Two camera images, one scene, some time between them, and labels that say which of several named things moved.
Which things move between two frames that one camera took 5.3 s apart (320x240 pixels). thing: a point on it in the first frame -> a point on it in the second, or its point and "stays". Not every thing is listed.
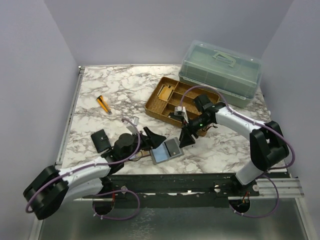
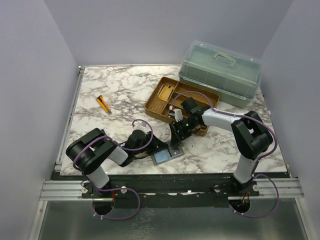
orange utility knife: [102, 100] stays
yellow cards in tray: [165, 93] stays
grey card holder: [171, 149] stays
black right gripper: [186, 139] -> [176, 138]
